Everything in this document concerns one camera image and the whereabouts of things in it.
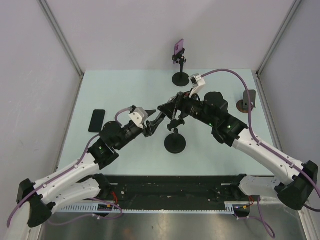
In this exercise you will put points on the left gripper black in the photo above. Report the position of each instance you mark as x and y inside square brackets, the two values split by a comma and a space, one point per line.
[151, 127]

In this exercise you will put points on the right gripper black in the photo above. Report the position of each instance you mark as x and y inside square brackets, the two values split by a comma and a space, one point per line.
[182, 101]

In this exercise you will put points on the black round-base phone stand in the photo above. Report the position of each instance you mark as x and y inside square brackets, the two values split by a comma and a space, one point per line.
[175, 143]

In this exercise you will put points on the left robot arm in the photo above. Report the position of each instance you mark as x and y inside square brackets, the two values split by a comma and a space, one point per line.
[81, 179]

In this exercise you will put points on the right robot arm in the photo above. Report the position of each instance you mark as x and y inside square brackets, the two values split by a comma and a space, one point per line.
[293, 181]

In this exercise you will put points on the black phone stand rear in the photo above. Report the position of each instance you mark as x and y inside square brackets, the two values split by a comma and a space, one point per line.
[180, 79]

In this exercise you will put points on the wooden-base metal phone stand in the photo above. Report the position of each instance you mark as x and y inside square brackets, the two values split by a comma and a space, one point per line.
[248, 100]

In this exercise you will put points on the purple smartphone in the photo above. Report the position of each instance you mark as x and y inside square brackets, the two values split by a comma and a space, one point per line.
[178, 51]

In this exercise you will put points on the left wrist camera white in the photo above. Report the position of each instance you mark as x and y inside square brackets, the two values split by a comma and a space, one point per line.
[138, 116]

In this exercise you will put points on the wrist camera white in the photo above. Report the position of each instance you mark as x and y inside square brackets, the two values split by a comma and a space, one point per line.
[138, 116]
[198, 83]

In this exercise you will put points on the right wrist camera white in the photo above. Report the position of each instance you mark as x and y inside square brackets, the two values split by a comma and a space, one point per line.
[198, 83]

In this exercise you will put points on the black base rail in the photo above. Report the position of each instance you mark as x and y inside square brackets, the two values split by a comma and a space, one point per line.
[175, 193]

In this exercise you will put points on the aluminium corner post left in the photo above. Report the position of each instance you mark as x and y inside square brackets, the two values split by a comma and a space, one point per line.
[53, 22]

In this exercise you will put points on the aluminium corner post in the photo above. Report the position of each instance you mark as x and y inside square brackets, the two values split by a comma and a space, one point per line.
[294, 8]
[53, 22]

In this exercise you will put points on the aluminium corner post right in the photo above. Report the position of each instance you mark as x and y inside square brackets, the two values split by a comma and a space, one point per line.
[294, 8]

